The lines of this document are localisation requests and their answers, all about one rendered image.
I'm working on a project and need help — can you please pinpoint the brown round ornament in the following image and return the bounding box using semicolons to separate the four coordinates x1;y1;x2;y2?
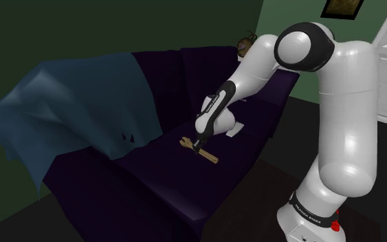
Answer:
236;30;258;58

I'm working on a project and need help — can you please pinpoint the dark purple sofa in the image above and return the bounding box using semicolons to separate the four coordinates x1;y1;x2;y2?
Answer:
42;45;300;242

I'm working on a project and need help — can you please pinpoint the wooden wrench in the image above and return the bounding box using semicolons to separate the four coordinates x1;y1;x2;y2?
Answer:
179;135;219;165

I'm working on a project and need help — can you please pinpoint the blue blanket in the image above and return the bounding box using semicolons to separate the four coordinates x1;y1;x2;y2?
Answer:
0;52;164;202

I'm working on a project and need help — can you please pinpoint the dark framed wall picture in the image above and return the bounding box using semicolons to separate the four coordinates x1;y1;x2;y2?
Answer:
320;0;365;21

